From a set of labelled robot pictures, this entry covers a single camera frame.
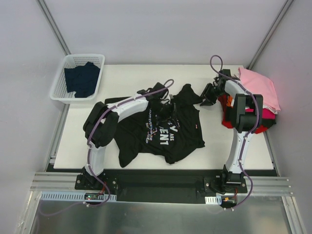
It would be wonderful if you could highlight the red t shirt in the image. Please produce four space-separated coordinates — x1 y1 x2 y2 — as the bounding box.
218 95 276 134

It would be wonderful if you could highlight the pink t shirt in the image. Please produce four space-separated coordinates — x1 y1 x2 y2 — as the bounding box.
238 68 281 115

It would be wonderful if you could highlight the magenta t shirt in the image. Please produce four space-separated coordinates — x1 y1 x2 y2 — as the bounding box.
245 108 275 119

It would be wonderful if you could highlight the white plastic laundry basket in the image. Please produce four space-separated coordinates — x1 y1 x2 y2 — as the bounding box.
50 54 105 104

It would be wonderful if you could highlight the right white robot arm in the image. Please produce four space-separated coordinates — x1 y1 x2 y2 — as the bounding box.
200 69 263 194

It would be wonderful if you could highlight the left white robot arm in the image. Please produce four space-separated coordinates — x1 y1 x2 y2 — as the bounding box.
82 79 176 190

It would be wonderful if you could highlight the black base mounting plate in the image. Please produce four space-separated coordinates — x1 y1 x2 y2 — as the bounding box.
75 169 247 204

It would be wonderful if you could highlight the navy blue t shirt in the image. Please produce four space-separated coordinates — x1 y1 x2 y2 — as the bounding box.
64 62 100 98

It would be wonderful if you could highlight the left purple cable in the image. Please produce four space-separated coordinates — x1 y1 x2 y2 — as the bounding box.
39 78 175 216

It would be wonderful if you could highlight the purple cable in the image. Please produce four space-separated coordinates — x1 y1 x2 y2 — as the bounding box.
210 55 260 212
39 78 175 216

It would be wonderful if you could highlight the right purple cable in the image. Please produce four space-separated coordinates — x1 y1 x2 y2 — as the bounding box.
210 55 260 212

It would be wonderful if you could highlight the right white cable duct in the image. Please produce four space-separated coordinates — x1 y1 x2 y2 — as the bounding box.
205 196 222 205

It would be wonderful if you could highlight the white cable duct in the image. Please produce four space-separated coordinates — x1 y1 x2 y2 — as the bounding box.
40 192 117 202
205 196 222 205

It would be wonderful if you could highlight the aluminium frame rail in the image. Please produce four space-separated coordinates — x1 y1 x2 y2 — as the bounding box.
30 172 295 196

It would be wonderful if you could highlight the left white cable duct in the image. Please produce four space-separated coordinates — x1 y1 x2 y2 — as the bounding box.
40 192 117 202

